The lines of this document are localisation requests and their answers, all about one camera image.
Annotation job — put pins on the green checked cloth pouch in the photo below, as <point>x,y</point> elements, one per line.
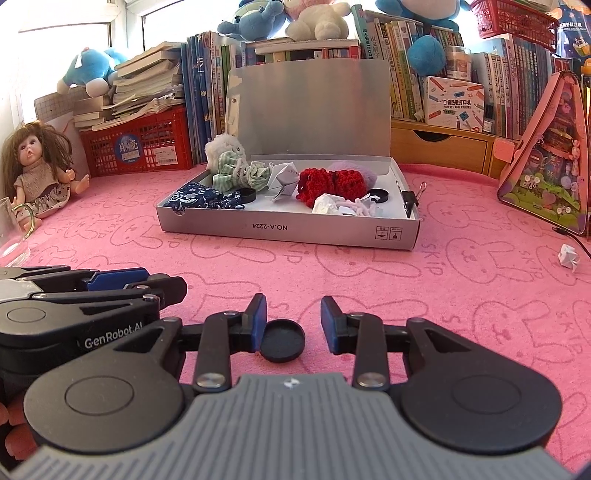
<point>240,175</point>

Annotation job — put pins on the row of blue books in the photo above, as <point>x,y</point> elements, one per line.
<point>205,92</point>

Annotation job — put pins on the navy floral cloth pouch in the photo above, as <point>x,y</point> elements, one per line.
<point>198,196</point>

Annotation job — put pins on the small white paper origami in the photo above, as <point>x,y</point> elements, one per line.
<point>568,257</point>

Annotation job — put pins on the small red basket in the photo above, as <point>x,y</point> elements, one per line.
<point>512,21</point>

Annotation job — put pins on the row of upright shelf books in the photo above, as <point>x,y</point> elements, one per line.
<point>512,83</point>

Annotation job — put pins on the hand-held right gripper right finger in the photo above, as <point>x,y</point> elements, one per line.
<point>331,325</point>

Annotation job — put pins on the white grid board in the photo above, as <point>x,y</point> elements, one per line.
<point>53,106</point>

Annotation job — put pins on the black binder clip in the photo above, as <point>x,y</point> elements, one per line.
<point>412,201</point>

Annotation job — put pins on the purple fluffy ball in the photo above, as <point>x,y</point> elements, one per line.
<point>353,168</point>

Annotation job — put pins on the red plastic basket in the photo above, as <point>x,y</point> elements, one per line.
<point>147,143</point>

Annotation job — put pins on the silver cardboard box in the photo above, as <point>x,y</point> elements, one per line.
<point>314,106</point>

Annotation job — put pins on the wooden drawer organizer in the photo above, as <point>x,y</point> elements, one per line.
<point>443,147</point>

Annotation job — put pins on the stack of worn books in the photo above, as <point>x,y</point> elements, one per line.
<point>143,83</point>

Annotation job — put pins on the pink house-shaped case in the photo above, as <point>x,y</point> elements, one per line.
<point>549,161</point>

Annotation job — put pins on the blue toy box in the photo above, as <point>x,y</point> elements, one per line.
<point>575,27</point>

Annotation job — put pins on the blue plush animal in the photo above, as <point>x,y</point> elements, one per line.
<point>251,21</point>

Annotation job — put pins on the row of small boxed books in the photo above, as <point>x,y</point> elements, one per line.
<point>304,51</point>

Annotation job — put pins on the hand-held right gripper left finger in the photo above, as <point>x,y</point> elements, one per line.
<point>256,325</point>

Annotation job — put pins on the red crochet piece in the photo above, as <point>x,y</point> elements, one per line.
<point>330,184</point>

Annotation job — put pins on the black round lid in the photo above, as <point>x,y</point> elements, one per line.
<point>379,196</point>
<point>282,341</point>
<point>248,195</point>

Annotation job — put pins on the brown-haired doll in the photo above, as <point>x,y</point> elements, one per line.
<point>39,175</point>

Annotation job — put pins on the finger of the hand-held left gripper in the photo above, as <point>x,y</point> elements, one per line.
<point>115,279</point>
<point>138,300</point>

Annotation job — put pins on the blue and white plush toy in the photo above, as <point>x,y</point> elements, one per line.
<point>90,69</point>

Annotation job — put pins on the pink rabbit print mat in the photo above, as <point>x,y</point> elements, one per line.
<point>461,286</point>

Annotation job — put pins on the large blue plush toy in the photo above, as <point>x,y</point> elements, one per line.
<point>420,11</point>

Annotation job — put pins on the white label printer box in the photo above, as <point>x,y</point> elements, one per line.
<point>455,104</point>

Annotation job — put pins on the white fluffy pom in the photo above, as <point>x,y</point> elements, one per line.
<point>224,147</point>

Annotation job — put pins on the cream plush toy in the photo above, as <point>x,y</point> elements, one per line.
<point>318,18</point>

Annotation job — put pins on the person's left hand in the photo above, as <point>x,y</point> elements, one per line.
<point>21,441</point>

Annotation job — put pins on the clear glass mug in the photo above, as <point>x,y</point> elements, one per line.
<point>11,240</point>

